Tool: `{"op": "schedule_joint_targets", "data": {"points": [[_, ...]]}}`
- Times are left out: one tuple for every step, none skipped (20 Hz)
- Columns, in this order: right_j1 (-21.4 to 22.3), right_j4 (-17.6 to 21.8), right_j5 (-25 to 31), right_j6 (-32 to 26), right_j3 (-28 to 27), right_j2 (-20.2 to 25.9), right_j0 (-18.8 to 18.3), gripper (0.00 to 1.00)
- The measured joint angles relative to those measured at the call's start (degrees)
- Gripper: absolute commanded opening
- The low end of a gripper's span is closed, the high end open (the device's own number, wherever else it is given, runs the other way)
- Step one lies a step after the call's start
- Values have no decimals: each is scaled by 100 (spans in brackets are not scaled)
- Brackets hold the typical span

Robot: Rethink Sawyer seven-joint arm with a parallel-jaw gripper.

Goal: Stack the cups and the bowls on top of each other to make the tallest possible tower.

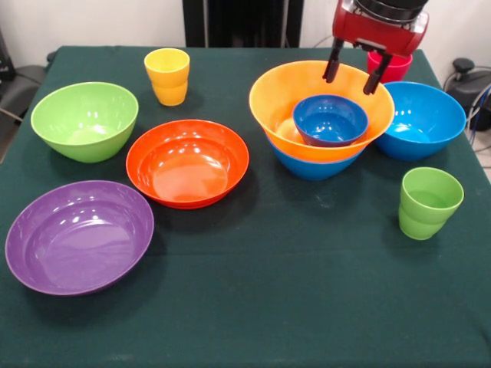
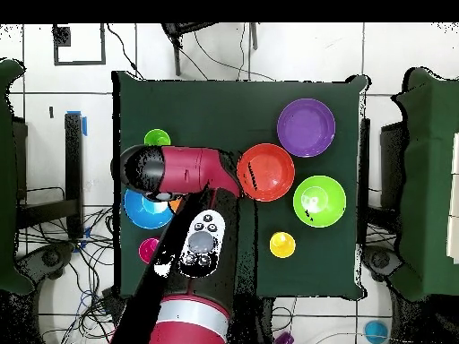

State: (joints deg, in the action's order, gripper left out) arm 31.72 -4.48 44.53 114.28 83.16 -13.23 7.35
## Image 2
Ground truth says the orange-red shallow bowl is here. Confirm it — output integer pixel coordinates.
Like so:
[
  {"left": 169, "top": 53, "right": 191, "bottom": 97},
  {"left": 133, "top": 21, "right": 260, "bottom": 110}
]
[{"left": 236, "top": 142, "right": 296, "bottom": 202}]

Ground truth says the yellow cup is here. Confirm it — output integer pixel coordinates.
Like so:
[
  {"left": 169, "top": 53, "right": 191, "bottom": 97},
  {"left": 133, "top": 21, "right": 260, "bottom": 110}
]
[{"left": 269, "top": 231, "right": 297, "bottom": 259}]

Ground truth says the green cup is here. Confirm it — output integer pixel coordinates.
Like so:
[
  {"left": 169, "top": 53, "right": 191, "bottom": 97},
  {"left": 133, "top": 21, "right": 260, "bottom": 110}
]
[{"left": 143, "top": 128, "right": 172, "bottom": 147}]

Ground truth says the light blue bowl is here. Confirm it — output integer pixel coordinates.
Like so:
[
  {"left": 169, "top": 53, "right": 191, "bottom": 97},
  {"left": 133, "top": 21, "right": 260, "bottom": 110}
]
[{"left": 123, "top": 188, "right": 176, "bottom": 230}]

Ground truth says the dark green tablecloth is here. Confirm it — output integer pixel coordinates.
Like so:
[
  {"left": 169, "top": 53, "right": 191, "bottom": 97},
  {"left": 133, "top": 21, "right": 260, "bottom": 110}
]
[{"left": 111, "top": 70, "right": 370, "bottom": 300}]

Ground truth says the purple bowl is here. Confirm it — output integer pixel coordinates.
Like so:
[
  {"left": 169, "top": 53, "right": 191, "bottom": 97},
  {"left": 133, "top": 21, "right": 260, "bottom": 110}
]
[{"left": 276, "top": 98, "right": 337, "bottom": 159}]

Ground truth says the green bowl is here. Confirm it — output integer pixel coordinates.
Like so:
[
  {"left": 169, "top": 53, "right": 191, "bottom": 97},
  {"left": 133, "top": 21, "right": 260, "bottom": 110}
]
[{"left": 292, "top": 175, "right": 348, "bottom": 228}]

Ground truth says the red cup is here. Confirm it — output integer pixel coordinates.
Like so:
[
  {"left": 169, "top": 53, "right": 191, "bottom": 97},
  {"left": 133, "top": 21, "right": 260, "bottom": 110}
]
[{"left": 138, "top": 236, "right": 161, "bottom": 265}]

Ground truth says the green cloth side table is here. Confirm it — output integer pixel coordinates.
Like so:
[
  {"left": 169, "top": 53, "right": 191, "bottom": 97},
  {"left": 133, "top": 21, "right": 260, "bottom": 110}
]
[
  {"left": 388, "top": 67, "right": 459, "bottom": 302},
  {"left": 0, "top": 58, "right": 35, "bottom": 297}
]

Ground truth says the blue cup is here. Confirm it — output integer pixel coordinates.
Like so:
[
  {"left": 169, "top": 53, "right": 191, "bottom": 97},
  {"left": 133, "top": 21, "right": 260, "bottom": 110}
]
[{"left": 363, "top": 320, "right": 389, "bottom": 344}]

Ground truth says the tangle of cables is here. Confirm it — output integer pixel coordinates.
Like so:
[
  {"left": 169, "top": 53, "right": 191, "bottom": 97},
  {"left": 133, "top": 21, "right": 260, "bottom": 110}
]
[{"left": 17, "top": 205, "right": 126, "bottom": 344}]

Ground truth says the black table frame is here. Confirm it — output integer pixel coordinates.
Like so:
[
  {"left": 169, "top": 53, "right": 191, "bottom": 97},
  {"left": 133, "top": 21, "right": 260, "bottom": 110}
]
[
  {"left": 15, "top": 112, "right": 85, "bottom": 239},
  {"left": 358, "top": 117, "right": 406, "bottom": 245}
]

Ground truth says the black floor cable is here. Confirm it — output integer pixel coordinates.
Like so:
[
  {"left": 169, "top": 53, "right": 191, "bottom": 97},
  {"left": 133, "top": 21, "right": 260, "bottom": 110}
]
[{"left": 106, "top": 23, "right": 144, "bottom": 81}]

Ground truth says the black floor frame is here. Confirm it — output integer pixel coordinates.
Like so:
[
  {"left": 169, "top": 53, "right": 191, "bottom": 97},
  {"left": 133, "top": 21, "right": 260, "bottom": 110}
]
[{"left": 52, "top": 23, "right": 107, "bottom": 66}]

